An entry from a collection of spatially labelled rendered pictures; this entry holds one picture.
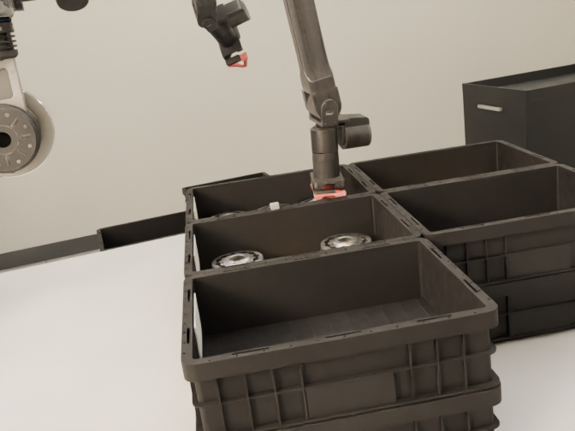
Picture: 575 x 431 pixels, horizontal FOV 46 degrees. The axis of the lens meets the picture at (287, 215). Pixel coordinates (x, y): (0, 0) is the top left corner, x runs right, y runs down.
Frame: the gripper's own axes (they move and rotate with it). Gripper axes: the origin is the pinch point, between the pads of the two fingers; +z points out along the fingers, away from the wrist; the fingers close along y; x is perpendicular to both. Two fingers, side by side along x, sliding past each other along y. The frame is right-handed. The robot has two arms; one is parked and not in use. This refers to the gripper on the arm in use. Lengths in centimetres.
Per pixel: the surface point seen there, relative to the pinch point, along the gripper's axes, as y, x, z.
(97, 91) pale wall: 281, 111, -7
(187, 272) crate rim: -39.0, 27.0, -4.6
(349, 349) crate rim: -69, 5, -4
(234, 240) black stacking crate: -11.4, 20.7, -0.2
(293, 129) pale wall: 313, -7, 32
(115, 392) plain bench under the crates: -33, 44, 19
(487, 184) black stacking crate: -6.8, -32.7, -5.7
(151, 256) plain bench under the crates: 39, 47, 19
